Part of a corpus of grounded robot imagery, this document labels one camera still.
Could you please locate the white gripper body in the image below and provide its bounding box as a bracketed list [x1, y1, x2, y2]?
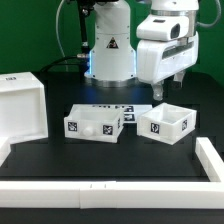
[135, 16, 200, 85]

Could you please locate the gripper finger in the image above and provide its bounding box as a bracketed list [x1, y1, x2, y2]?
[173, 71, 185, 88]
[152, 82, 163, 101]

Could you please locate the white drawer without knob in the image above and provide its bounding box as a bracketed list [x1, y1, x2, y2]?
[137, 103, 197, 145]

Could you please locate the white drawer with knob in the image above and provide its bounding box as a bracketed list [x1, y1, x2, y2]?
[64, 104, 124, 143]

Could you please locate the white drawer cabinet box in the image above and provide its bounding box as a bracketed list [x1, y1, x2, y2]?
[0, 72, 48, 144]

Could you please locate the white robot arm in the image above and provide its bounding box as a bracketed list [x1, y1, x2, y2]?
[69, 0, 222, 101]

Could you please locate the white marker sheet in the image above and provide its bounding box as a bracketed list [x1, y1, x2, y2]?
[93, 104, 152, 124]

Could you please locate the white right fence bar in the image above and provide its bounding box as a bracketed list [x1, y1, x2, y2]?
[195, 137, 224, 184]

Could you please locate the white fence bar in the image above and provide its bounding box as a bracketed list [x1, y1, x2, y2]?
[195, 137, 224, 184]
[0, 181, 224, 209]
[0, 137, 11, 166]

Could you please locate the white left fence bar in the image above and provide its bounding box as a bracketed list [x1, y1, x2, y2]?
[0, 137, 11, 166]

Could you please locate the white front fence bar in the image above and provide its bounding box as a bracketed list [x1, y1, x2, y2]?
[0, 181, 224, 209]

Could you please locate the grey cable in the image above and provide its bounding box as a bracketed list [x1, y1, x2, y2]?
[55, 0, 68, 58]

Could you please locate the black cable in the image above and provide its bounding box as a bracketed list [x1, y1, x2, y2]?
[39, 55, 91, 74]

